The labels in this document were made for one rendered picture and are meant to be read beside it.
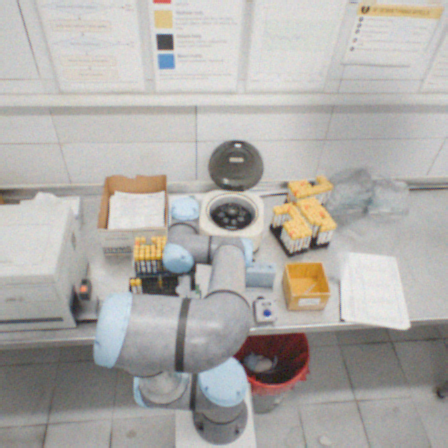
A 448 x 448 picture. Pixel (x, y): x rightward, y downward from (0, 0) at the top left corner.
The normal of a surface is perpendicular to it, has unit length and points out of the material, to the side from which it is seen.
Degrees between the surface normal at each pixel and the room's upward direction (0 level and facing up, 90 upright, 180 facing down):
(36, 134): 90
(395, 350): 0
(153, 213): 1
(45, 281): 89
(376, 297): 1
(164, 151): 90
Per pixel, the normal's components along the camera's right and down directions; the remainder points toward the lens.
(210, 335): 0.40, -0.23
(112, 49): 0.09, 0.76
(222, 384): 0.17, -0.73
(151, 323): 0.01, -0.47
